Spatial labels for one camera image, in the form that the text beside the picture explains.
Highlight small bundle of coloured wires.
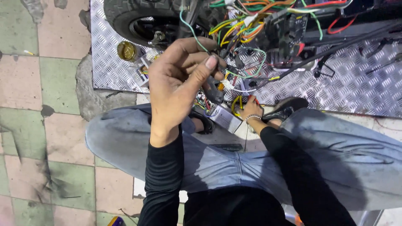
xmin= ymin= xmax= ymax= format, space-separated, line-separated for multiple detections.
xmin=194 ymin=90 xmax=218 ymax=116

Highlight person's left hand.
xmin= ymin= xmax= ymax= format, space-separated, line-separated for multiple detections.
xmin=148 ymin=37 xmax=227 ymax=147

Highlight person's black shirt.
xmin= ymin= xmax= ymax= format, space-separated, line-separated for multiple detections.
xmin=183 ymin=186 xmax=296 ymax=226

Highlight person's right hand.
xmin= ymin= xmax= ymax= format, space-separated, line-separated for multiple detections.
xmin=239 ymin=95 xmax=264 ymax=119

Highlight person's black shoe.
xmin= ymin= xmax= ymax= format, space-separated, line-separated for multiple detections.
xmin=262 ymin=97 xmax=310 ymax=123

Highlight person's black sandal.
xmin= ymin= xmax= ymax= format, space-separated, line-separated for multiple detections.
xmin=188 ymin=110 xmax=216 ymax=135

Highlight clear packet of parts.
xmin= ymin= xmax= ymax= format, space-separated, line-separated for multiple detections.
xmin=133 ymin=48 xmax=162 ymax=89

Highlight round tin of solder paste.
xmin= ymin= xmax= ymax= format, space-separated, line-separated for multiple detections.
xmin=117 ymin=40 xmax=138 ymax=62

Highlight black circuit board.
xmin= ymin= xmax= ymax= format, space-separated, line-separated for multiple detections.
xmin=263 ymin=13 xmax=309 ymax=58

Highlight purple and yellow object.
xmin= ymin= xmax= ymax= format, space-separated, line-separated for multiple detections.
xmin=107 ymin=216 xmax=127 ymax=226

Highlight thin green wire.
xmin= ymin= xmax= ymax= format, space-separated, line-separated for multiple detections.
xmin=179 ymin=7 xmax=210 ymax=53

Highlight person's blue jeans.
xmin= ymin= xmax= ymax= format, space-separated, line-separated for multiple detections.
xmin=85 ymin=104 xmax=402 ymax=211

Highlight black scooter tyre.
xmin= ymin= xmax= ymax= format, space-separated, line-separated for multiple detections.
xmin=103 ymin=0 xmax=227 ymax=48

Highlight diamond plate metal sheet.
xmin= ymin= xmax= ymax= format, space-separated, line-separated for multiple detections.
xmin=90 ymin=0 xmax=402 ymax=119

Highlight silver chain bracelet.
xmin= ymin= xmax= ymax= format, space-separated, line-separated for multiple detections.
xmin=244 ymin=114 xmax=262 ymax=125

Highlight yellow wire loop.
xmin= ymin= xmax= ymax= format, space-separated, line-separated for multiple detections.
xmin=231 ymin=95 xmax=244 ymax=117

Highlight thick black cable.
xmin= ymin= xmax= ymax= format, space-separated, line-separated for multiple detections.
xmin=276 ymin=21 xmax=402 ymax=81

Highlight red looped wire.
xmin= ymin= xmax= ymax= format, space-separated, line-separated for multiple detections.
xmin=327 ymin=15 xmax=357 ymax=35

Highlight tangle of coloured wires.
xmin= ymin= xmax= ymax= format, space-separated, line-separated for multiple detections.
xmin=180 ymin=0 xmax=355 ymax=98

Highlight white cardboard box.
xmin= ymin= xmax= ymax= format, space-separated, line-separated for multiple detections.
xmin=210 ymin=105 xmax=243 ymax=134

